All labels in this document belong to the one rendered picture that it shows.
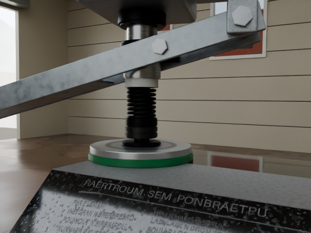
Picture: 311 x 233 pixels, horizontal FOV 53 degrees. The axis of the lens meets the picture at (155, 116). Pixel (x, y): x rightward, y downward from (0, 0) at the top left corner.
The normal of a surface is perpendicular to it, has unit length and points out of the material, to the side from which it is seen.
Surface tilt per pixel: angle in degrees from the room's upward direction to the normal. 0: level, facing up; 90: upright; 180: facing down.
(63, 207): 45
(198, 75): 90
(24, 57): 90
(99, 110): 90
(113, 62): 90
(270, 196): 0
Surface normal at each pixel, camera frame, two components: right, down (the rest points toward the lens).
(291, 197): 0.01, -1.00
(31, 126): 0.88, 0.04
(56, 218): -0.33, -0.68
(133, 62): -0.26, 0.05
